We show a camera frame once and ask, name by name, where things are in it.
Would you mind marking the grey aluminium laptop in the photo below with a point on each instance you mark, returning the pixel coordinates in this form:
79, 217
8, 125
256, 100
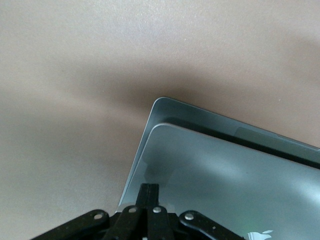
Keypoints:
225, 175

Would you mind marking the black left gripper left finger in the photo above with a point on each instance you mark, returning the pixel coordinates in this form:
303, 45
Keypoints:
130, 222

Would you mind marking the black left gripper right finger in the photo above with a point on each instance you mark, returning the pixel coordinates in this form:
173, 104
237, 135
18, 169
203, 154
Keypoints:
160, 225

